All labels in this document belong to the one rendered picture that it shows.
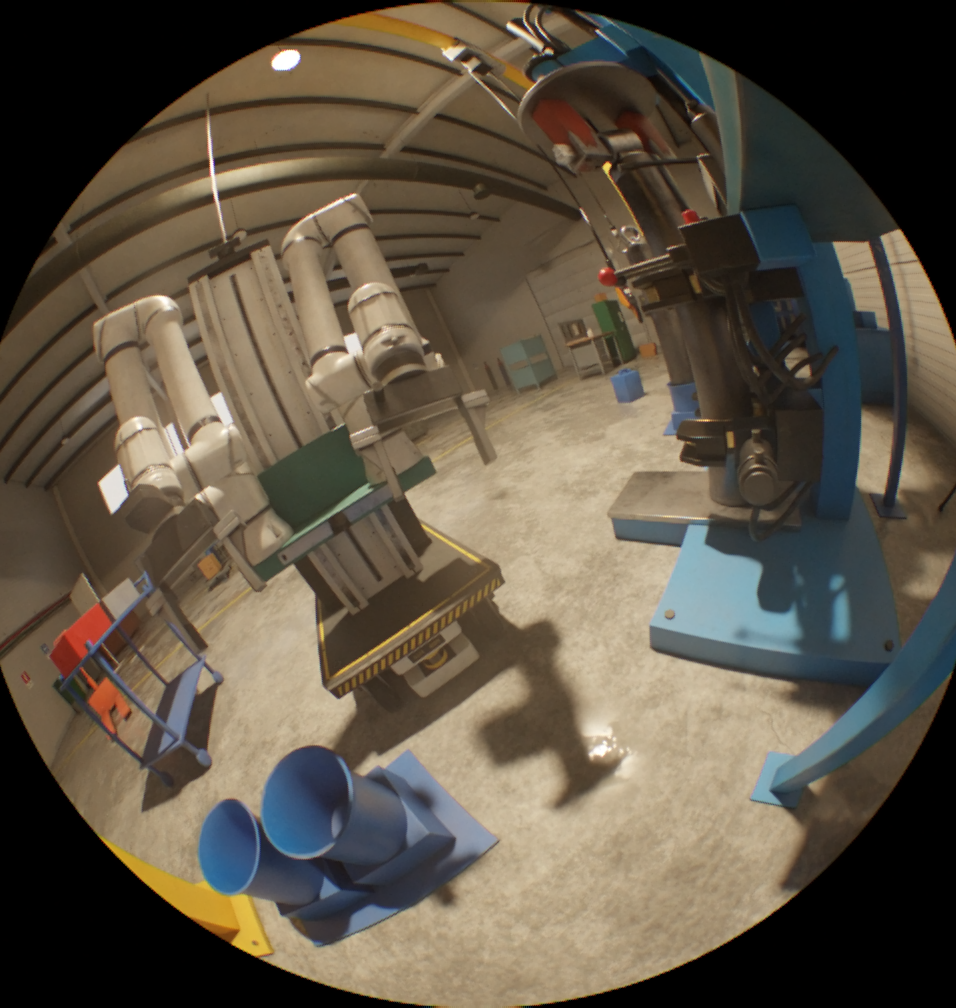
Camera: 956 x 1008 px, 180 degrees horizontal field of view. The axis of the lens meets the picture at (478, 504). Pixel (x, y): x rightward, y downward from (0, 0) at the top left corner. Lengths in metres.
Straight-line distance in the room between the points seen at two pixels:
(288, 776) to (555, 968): 0.79
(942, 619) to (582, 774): 0.79
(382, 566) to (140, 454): 0.94
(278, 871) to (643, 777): 0.88
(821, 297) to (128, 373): 1.84
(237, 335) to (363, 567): 0.99
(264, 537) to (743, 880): 1.44
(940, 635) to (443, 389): 0.67
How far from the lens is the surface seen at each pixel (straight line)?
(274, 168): 6.09
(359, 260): 0.92
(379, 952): 1.14
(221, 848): 1.13
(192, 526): 0.45
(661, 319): 2.48
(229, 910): 1.60
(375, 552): 1.17
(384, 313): 0.49
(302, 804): 0.95
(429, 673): 1.06
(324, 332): 0.69
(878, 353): 3.40
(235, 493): 0.90
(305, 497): 1.03
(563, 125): 1.26
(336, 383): 0.61
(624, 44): 1.58
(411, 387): 0.43
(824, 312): 1.17
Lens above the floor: 0.87
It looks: 22 degrees down
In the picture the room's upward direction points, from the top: 25 degrees counter-clockwise
